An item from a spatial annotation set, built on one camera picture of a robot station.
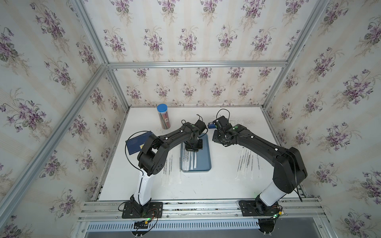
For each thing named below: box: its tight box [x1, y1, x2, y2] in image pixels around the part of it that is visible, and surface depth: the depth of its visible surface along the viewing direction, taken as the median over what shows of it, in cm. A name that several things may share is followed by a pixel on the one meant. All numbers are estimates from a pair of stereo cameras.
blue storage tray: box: [180, 133, 212, 173], surface depth 90 cm
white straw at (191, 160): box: [190, 151, 193, 171], surface depth 91 cm
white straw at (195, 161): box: [193, 151, 197, 169], surface depth 90 cm
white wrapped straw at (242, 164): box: [235, 148, 250, 181], surface depth 89 cm
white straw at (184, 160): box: [181, 148, 188, 172], surface depth 92 cm
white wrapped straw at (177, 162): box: [172, 149, 183, 185], surface depth 89 cm
